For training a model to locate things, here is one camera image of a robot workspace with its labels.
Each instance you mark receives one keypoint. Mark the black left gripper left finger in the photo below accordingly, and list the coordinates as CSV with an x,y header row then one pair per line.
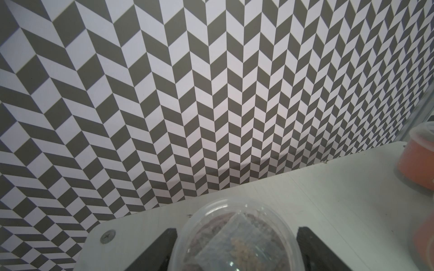
x,y
157,256

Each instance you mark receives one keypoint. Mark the aluminium corner post right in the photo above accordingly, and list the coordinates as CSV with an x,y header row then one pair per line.
x,y
423,111

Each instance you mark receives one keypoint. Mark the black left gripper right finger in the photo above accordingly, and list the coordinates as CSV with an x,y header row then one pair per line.
x,y
316,255

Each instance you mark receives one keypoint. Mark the red tub clear lid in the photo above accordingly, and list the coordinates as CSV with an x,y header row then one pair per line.
x,y
417,160
422,242

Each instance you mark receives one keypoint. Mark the clear tub brown seeds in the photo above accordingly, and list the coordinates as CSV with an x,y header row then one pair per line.
x,y
236,235

